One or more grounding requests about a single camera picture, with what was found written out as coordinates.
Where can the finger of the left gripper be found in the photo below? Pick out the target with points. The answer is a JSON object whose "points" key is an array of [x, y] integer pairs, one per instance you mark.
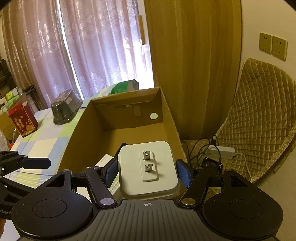
{"points": [[36, 163]]}

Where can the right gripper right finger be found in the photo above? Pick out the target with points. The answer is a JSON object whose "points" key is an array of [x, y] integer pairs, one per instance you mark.
{"points": [[195, 182]]}

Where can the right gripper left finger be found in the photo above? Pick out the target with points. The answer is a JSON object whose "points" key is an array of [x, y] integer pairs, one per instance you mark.
{"points": [[99, 193]]}

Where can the white power adapter plug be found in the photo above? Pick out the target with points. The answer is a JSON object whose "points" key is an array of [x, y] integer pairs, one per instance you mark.
{"points": [[147, 171]]}

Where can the white green medicine box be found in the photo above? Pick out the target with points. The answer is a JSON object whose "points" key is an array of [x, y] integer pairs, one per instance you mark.
{"points": [[108, 171]]}

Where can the black remote control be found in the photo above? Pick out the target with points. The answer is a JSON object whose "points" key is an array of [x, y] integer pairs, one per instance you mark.
{"points": [[119, 149]]}

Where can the crumpled clear plastic bag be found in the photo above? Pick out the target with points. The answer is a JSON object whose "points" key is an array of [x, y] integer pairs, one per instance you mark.
{"points": [[4, 144]]}

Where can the checkered tablecloth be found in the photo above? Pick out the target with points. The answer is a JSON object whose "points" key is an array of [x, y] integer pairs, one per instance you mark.
{"points": [[49, 141]]}

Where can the red gift box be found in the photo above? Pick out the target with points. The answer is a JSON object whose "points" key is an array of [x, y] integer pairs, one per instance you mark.
{"points": [[23, 118]]}

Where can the tan cardboard box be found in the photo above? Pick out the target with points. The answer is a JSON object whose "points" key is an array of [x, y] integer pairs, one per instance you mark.
{"points": [[8, 128]]}

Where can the white power strip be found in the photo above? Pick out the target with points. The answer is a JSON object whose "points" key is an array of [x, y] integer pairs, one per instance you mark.
{"points": [[220, 152]]}

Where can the green tissue packs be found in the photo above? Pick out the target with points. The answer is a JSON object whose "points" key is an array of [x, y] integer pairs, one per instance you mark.
{"points": [[12, 96]]}

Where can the black bowl stack wrapped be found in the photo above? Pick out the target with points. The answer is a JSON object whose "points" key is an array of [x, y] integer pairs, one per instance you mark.
{"points": [[65, 107]]}

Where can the brown cardboard box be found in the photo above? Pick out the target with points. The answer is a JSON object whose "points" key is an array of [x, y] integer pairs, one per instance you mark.
{"points": [[131, 117]]}

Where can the quilted chair cover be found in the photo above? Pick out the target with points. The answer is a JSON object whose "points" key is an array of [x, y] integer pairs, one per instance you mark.
{"points": [[260, 124]]}

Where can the green mailer bag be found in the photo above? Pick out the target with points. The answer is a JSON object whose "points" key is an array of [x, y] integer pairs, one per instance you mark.
{"points": [[120, 87]]}

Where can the pink sheer curtain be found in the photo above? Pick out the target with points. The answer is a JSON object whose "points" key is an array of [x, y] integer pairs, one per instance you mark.
{"points": [[80, 45]]}

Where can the wooden wall hook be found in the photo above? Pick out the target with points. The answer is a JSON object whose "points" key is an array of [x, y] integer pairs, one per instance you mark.
{"points": [[141, 29]]}

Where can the wall socket left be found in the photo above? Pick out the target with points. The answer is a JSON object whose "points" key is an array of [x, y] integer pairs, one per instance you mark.
{"points": [[265, 42]]}

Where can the wall socket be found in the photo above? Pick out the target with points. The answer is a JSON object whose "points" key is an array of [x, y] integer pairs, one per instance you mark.
{"points": [[279, 48], [265, 42]]}

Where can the wall socket right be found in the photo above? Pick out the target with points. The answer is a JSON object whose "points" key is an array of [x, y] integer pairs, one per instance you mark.
{"points": [[279, 48]]}

